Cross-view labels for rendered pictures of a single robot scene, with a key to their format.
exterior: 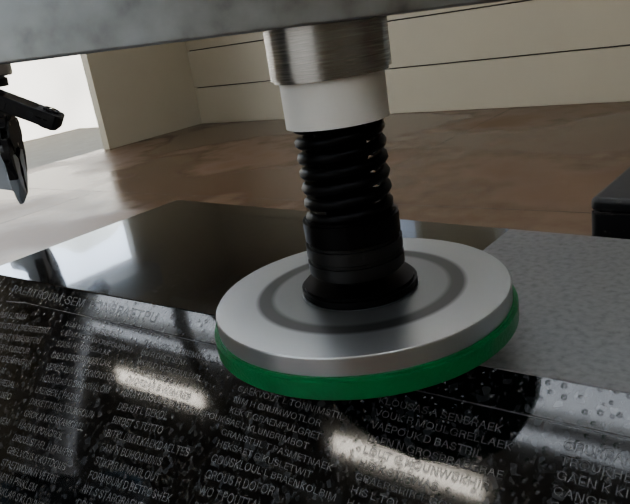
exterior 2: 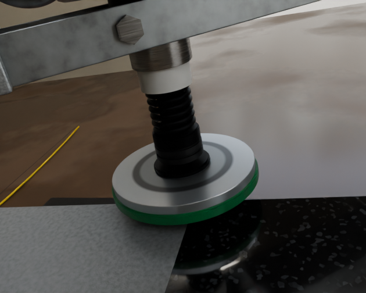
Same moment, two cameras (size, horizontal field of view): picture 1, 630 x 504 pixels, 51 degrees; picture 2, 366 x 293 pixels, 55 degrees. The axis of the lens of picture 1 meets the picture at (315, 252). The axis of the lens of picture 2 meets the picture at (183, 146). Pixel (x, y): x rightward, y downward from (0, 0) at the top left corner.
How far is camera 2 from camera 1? 90 cm
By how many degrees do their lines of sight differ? 131
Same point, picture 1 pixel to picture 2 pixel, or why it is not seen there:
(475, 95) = not seen: outside the picture
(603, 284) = (62, 282)
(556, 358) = (104, 214)
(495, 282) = (118, 177)
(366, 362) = not seen: hidden behind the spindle
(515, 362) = not seen: hidden behind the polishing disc
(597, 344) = (84, 226)
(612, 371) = (83, 213)
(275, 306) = (212, 146)
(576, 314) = (88, 246)
